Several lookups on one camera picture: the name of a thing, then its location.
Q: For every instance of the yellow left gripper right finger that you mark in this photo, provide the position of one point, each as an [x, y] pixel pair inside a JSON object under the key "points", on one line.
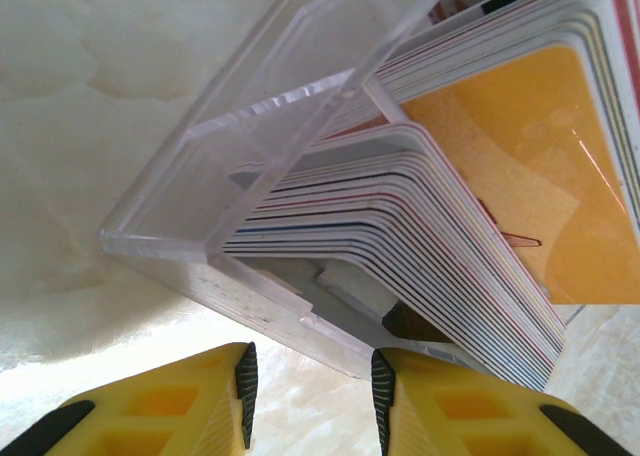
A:
{"points": [[450, 411]]}

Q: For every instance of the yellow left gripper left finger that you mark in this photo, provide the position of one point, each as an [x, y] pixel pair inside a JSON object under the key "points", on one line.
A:
{"points": [[165, 406]]}

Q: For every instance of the clear acrylic card box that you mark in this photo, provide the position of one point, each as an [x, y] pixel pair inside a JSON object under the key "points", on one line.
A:
{"points": [[165, 191]]}

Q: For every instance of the stack of plastic cards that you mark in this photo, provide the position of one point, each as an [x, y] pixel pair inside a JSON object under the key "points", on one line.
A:
{"points": [[475, 41], [425, 226]]}

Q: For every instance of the orange plastic card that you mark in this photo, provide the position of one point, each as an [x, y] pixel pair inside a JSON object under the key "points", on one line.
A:
{"points": [[525, 151]]}

